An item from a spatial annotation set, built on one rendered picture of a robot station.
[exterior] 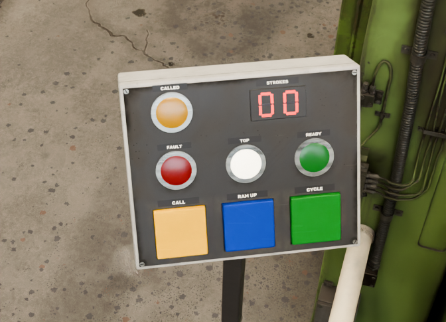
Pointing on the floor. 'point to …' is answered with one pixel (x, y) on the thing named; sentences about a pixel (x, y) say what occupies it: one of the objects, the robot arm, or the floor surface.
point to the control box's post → (232, 289)
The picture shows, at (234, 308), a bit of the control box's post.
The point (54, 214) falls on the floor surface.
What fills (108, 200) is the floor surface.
